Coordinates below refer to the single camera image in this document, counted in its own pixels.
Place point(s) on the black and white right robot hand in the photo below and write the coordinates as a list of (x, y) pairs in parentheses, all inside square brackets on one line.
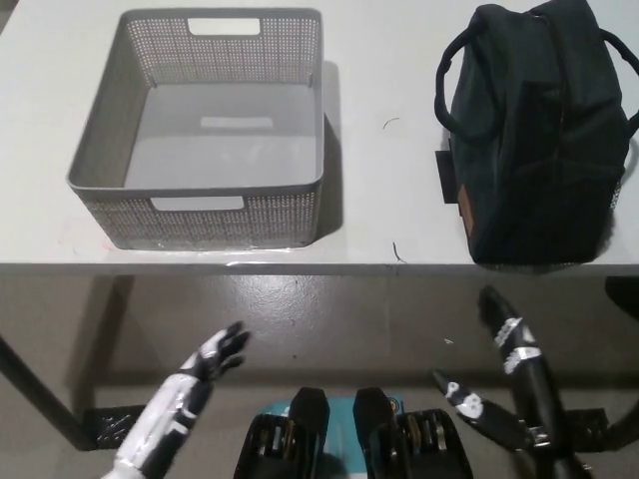
[(531, 384)]

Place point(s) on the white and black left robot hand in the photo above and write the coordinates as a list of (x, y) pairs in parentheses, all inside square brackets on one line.
[(170, 404)]

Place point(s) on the dark fabric lunch bag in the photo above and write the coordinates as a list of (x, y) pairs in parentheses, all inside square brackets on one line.
[(539, 149)]

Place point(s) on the black floor tape patch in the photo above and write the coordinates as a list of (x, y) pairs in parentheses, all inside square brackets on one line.
[(589, 421), (112, 424)]

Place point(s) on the dark metal table leg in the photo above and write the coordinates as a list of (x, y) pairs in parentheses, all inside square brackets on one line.
[(45, 389)]

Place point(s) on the dark rounded object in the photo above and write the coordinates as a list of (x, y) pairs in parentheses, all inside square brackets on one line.
[(624, 289)]

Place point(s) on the teal robot body plate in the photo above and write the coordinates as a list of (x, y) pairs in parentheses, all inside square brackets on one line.
[(342, 429)]

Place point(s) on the short dark thread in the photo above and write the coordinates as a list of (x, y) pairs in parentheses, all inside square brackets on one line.
[(397, 252)]

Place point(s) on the black tape patch on table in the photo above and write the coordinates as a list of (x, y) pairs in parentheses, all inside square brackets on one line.
[(447, 174)]

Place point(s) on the grey perforated plastic basket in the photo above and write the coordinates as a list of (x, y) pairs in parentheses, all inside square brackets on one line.
[(224, 130)]

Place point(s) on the thin curved dark thread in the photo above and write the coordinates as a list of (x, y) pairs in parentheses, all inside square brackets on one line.
[(391, 121)]

